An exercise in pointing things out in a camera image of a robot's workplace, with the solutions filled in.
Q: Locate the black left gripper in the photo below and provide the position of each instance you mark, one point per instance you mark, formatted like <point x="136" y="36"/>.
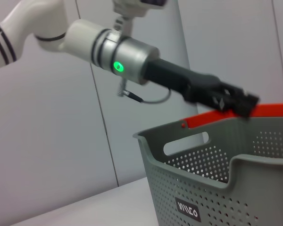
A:
<point x="179" y="80"/>

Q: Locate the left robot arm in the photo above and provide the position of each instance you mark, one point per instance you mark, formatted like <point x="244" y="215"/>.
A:
<point x="85" y="42"/>

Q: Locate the grey perforated storage basket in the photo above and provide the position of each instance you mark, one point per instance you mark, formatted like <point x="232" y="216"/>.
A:
<point x="202" y="188"/>

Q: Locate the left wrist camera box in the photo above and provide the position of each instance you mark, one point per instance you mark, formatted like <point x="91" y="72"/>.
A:
<point x="136" y="5"/>

